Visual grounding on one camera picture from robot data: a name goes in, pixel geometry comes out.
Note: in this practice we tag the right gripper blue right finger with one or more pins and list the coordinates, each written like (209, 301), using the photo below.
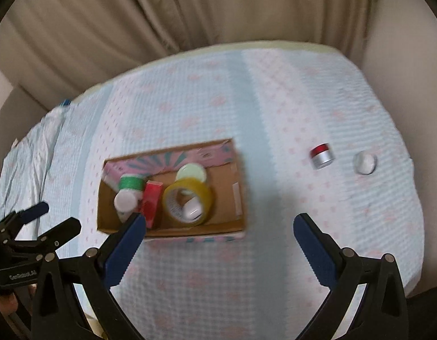
(382, 312)

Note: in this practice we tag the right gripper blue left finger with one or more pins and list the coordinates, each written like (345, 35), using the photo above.
(57, 312)

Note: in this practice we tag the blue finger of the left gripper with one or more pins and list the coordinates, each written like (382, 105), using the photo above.
(58, 236)
(32, 213)

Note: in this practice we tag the green white round jar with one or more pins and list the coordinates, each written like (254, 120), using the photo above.
(130, 192)

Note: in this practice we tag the red rectangular box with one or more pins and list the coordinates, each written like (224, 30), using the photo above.
(150, 205)

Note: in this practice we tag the small white black jar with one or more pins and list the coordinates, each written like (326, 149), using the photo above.
(365, 162)

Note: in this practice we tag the pale green lid jar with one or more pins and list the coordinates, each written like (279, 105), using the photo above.
(192, 171)

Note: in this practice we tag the yellow tape roll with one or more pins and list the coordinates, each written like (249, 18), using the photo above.
(178, 193)

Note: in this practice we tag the red silver small jar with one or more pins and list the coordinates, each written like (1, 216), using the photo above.
(321, 156)

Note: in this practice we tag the left hand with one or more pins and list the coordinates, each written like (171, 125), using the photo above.
(22, 296)

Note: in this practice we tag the light blue blanket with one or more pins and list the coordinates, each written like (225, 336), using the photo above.
(25, 167)

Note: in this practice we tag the grey headboard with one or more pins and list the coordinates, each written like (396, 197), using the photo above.
(19, 113)

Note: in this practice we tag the beige curtain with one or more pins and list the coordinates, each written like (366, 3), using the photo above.
(56, 49)

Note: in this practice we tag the open cardboard box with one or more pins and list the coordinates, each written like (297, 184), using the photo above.
(221, 162)

